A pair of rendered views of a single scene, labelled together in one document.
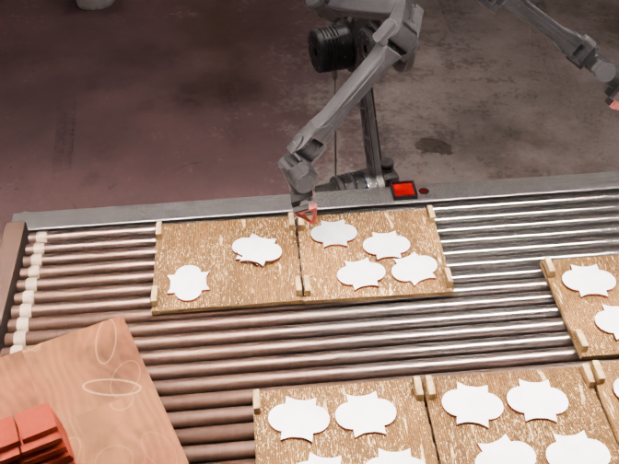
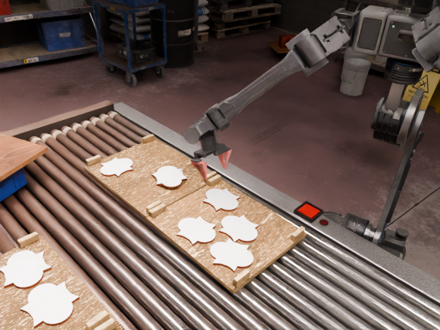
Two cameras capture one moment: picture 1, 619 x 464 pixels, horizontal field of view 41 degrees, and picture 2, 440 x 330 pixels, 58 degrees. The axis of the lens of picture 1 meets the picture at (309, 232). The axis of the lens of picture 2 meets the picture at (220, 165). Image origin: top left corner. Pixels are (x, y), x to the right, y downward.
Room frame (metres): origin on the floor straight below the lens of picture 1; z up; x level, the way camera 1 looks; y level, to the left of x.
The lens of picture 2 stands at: (1.04, -0.89, 1.83)
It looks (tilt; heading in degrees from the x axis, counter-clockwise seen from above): 33 degrees down; 47
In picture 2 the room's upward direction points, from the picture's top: 3 degrees clockwise
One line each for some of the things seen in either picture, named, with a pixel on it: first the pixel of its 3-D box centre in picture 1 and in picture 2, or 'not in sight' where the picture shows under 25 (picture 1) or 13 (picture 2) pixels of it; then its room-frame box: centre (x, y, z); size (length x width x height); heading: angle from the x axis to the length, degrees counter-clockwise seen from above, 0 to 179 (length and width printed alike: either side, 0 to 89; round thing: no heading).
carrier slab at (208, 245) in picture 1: (227, 262); (150, 173); (1.72, 0.24, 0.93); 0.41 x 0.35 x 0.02; 94
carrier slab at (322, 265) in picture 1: (371, 253); (225, 226); (1.74, -0.18, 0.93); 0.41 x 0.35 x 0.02; 93
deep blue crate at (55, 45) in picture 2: not in sight; (59, 31); (3.00, 4.45, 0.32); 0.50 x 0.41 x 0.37; 174
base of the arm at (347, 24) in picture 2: not in sight; (338, 31); (2.38, -0.05, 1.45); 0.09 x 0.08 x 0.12; 108
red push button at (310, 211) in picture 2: (403, 191); (308, 211); (2.03, -0.30, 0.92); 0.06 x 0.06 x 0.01; 5
